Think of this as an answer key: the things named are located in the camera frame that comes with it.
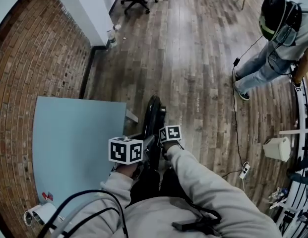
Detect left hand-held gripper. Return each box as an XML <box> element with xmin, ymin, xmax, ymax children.
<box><xmin>108</xmin><ymin>135</ymin><xmax>157</xmax><ymax>165</ymax></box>

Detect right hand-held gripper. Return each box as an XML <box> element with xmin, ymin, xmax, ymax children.
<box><xmin>158</xmin><ymin>125</ymin><xmax>185</xmax><ymax>151</ymax></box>

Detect black folding chair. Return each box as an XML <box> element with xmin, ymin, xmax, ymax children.
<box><xmin>126</xmin><ymin>95</ymin><xmax>167</xmax><ymax>171</ymax></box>

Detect person's left forearm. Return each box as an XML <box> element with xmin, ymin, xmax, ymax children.
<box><xmin>100</xmin><ymin>170</ymin><xmax>135</xmax><ymax>209</ymax></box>

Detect person's right forearm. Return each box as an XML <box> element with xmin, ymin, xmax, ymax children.
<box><xmin>165</xmin><ymin>144</ymin><xmax>246</xmax><ymax>210</ymax></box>

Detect light blue table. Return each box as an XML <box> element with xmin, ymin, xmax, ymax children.
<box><xmin>32</xmin><ymin>96</ymin><xmax>139</xmax><ymax>224</ymax></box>

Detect person's grey hoodie torso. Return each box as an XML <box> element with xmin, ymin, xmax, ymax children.
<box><xmin>69</xmin><ymin>194</ymin><xmax>277</xmax><ymax>238</ymax></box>

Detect white power strip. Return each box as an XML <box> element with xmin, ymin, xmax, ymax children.
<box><xmin>238</xmin><ymin>161</ymin><xmax>251</xmax><ymax>180</ymax></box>

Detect black chest device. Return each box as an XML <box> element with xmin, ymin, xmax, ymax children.
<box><xmin>172</xmin><ymin>210</ymin><xmax>222</xmax><ymax>233</ymax></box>

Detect white trash bin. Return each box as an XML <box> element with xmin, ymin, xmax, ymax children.
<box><xmin>262</xmin><ymin>136</ymin><xmax>292</xmax><ymax>162</ymax></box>

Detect clear plastic bottle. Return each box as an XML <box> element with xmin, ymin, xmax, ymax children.
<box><xmin>106</xmin><ymin>29</ymin><xmax>118</xmax><ymax>48</ymax></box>

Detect white cylindrical cup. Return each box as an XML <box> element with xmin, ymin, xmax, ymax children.
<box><xmin>32</xmin><ymin>203</ymin><xmax>58</xmax><ymax>226</ymax></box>

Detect round metal cup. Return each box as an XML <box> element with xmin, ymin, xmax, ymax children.
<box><xmin>24</xmin><ymin>210</ymin><xmax>36</xmax><ymax>227</ymax></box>

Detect black floor cable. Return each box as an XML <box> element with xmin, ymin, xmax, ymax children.
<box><xmin>220</xmin><ymin>35</ymin><xmax>264</xmax><ymax>179</ymax></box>

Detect black head-rig cable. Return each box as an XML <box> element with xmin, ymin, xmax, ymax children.
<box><xmin>37</xmin><ymin>189</ymin><xmax>127</xmax><ymax>238</ymax></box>

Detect white frame rails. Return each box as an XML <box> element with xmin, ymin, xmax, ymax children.
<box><xmin>269</xmin><ymin>77</ymin><xmax>308</xmax><ymax>238</ymax></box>

